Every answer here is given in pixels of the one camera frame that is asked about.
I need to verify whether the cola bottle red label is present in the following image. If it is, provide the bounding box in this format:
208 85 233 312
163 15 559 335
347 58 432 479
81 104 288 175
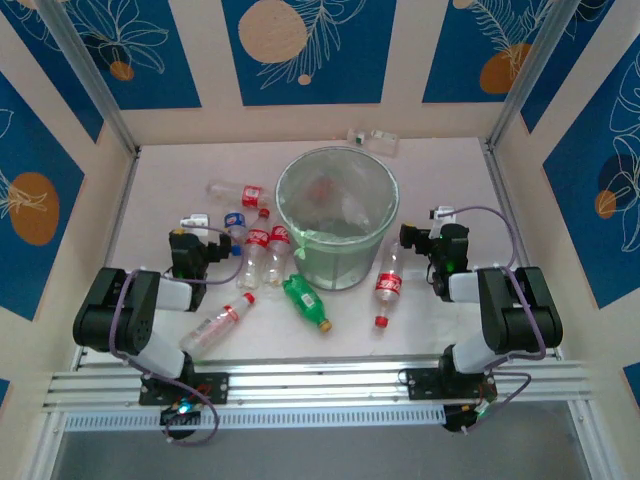
236 208 272 292
373 241 406 329
261 224 293 292

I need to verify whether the clear bottle green white label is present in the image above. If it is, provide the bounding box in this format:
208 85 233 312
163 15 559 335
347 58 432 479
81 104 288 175
346 127 402 158

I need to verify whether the aluminium side rail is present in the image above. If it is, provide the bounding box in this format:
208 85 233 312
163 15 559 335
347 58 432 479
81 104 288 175
74 149 142 372
480 138 564 361

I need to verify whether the clear bottle blue label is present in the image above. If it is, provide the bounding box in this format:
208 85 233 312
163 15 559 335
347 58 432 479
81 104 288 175
222 211 248 247

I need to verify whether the clear bottle wide red label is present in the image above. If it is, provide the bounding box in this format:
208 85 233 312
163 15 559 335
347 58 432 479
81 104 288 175
206 179 275 210

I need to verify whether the round wire mesh bin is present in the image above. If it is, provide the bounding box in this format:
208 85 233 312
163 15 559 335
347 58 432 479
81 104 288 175
274 146 401 292

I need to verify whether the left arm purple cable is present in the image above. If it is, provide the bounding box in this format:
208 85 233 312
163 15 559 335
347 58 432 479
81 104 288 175
108 224 246 448

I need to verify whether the green plastic bottle yellow cap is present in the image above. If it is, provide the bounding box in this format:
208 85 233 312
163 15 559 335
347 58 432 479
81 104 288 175
281 273 335 334

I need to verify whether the clear bottle narrow red label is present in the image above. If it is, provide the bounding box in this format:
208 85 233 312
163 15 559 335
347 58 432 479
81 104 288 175
178 291 258 354

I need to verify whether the aluminium frame post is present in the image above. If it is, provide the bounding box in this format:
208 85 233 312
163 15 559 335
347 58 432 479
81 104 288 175
35 0 141 157
485 0 584 151

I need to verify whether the aluminium frame leg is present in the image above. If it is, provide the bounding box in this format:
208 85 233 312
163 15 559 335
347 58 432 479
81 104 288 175
24 412 69 480
567 399 629 480

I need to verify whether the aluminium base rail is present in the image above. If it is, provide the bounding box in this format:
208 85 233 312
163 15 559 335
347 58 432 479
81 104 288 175
42 355 599 414

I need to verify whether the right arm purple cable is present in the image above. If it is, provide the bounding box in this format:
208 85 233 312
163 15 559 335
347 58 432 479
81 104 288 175
452 205 549 436

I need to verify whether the white slotted cable duct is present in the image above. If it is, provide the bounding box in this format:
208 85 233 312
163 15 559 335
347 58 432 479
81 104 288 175
63 404 447 432

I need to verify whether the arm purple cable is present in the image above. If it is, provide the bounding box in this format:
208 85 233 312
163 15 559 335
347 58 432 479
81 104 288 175
108 224 246 448
452 205 549 436

